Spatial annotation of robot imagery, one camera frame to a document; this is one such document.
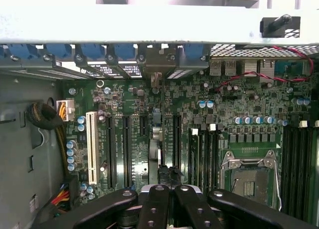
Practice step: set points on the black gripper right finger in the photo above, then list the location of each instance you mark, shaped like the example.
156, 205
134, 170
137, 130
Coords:
192, 209

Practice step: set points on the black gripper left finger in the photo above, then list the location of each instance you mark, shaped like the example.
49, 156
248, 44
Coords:
157, 209

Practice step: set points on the CPU socket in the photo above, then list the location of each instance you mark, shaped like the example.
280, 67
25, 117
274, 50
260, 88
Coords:
249, 184

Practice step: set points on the short black expansion slot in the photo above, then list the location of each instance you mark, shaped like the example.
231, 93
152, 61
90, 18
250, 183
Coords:
143, 125

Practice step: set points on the white expansion slot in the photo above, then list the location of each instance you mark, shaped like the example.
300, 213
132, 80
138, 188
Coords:
92, 149

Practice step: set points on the green Dell motherboard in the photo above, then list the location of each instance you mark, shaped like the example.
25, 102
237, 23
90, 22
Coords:
189, 97

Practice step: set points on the white power connector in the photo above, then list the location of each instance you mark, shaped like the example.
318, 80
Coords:
68, 109

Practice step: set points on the black open PC case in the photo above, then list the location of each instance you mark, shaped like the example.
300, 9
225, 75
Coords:
149, 22

